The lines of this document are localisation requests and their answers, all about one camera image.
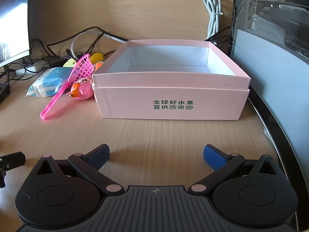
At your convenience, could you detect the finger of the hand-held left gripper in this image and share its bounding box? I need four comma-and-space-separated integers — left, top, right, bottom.
0, 152, 26, 188

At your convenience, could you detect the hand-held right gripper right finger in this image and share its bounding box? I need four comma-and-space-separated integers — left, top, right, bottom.
188, 144, 280, 195

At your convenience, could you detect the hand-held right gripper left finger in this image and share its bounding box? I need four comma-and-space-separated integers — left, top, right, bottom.
30, 144, 123, 195

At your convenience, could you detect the pink toy bird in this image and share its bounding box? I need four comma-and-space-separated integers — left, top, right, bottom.
67, 76, 94, 101

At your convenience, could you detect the pink cardboard box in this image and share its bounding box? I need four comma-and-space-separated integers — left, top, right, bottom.
92, 39, 251, 121

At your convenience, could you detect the blue white tissue pack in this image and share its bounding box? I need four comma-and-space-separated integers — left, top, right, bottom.
25, 67, 78, 98

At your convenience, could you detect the pink plastic toy net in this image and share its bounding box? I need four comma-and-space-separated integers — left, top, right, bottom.
40, 54, 95, 121

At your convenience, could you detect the yellow toy corn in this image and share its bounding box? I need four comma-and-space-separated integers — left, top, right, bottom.
89, 53, 105, 64

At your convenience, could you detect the wooden desktop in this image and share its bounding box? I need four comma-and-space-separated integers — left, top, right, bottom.
0, 53, 288, 199

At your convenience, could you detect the white power strip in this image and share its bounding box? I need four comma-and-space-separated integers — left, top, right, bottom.
14, 61, 49, 75

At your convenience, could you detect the black power adapter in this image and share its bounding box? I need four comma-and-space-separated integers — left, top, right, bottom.
48, 58, 70, 68

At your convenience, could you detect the glass sided computer case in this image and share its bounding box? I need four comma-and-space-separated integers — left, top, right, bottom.
229, 0, 309, 232

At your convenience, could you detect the curved computer monitor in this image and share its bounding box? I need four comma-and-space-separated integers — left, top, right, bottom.
0, 0, 33, 68

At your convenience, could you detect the thin black cable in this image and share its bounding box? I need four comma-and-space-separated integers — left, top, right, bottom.
103, 49, 119, 58

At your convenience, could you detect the grey flat cable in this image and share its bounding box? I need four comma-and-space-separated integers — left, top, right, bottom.
71, 30, 128, 60

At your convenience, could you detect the thick black cable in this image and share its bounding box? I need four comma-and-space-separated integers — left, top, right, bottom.
47, 26, 131, 56

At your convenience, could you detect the white coiled cable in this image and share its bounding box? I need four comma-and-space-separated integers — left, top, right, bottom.
201, 0, 222, 40

